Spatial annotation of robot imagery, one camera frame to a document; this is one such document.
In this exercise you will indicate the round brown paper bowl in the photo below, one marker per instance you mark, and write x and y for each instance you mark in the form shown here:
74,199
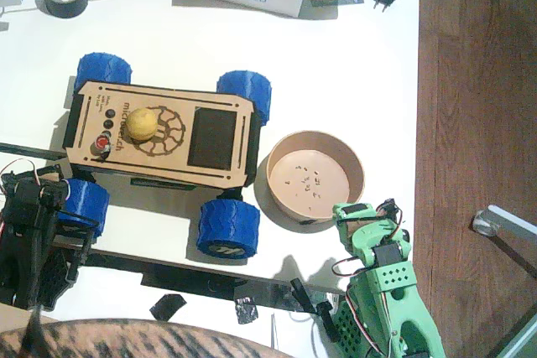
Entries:
310,182

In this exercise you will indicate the yellow lemon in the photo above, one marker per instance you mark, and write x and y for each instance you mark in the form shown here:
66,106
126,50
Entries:
142,124

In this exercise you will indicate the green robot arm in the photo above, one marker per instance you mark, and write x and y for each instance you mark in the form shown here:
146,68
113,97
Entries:
390,278

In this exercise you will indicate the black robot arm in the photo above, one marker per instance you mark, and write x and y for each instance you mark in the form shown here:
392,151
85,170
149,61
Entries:
25,249

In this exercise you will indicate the short black tape strip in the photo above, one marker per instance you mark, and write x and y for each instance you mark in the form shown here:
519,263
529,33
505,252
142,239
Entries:
33,150

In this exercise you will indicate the black table clamp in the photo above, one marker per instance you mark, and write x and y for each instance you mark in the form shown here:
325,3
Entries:
303,295
329,324

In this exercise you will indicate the crumpled black tape piece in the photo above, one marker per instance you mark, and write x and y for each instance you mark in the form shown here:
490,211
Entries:
245,312

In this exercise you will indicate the wooden rover with blue wheels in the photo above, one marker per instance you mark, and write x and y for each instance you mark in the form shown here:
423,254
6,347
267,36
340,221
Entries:
168,161

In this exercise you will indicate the grey metal leg with caster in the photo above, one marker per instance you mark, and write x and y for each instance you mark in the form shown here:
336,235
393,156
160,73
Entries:
507,219

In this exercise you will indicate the striped brown fabric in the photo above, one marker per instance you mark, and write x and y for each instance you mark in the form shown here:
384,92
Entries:
126,341

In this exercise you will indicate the flat black tape piece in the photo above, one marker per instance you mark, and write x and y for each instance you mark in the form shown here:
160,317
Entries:
168,307

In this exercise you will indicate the grey metal bar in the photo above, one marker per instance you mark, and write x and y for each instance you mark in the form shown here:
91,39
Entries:
524,343

